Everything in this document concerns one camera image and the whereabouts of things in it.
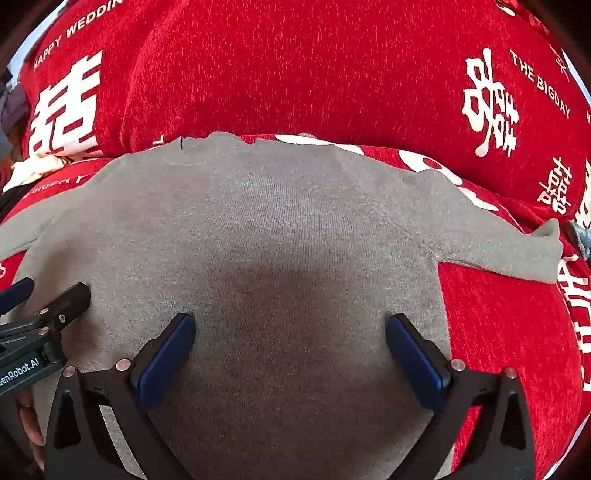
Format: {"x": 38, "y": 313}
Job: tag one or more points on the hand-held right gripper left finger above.
{"x": 166, "y": 360}

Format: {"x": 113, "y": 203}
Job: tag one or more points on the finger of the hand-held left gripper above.
{"x": 69, "y": 300}
{"x": 16, "y": 293}

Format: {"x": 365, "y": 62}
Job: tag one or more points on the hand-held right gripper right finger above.
{"x": 418, "y": 364}

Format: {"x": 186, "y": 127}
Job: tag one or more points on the grey knit sweater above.
{"x": 286, "y": 258}

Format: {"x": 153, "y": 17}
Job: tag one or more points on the person's left hand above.
{"x": 30, "y": 424}

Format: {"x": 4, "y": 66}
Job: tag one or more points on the dark cloth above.
{"x": 11, "y": 203}

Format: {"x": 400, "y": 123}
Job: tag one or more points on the red printed bedspread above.
{"x": 508, "y": 332}

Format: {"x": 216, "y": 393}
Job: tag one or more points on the cream cloth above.
{"x": 32, "y": 168}

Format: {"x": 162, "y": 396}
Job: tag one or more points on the blue-grey cloth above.
{"x": 581, "y": 237}

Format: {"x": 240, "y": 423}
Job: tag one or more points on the red printed folded quilt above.
{"x": 300, "y": 69}

